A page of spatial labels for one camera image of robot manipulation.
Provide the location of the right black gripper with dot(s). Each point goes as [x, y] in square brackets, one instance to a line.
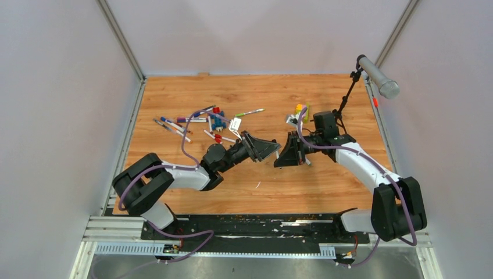
[291, 156]

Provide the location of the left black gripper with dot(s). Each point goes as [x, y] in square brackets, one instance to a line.
[257, 149]

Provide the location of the green capped white pen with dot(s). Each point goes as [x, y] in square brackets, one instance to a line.
[249, 112]

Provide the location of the red capped short pen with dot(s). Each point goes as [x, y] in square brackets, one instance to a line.
[213, 137]

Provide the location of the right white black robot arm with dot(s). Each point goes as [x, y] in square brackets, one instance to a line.
[397, 209]

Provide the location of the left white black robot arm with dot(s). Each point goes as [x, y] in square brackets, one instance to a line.
[141, 185]

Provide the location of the white pen by blocks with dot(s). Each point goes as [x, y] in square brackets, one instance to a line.
[210, 124]

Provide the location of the blue capped pen upper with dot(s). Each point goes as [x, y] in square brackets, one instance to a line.
[202, 111]

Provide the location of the blue capped pen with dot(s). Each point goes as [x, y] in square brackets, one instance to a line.
[202, 111]
[175, 126]

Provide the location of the orange capped pen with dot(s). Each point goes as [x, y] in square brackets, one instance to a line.
[184, 136]

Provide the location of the blue capped pen left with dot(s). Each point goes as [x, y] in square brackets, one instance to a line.
[175, 126]

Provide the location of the grey pen far left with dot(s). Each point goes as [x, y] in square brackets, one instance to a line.
[164, 126]

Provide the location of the blue red block toy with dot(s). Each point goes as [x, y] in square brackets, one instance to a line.
[218, 122]

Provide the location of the colourful block stack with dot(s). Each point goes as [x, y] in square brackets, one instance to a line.
[302, 110]

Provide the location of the black microphone stand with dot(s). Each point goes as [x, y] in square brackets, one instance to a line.
[337, 113]

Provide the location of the silver microphone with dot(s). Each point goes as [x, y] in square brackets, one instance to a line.
[387, 87]

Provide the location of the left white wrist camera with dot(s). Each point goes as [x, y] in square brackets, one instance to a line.
[235, 124]

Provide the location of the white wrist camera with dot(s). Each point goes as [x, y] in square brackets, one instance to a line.
[235, 124]
[292, 120]

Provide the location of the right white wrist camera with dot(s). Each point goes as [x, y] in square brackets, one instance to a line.
[292, 120]

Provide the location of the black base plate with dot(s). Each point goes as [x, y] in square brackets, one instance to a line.
[264, 233]

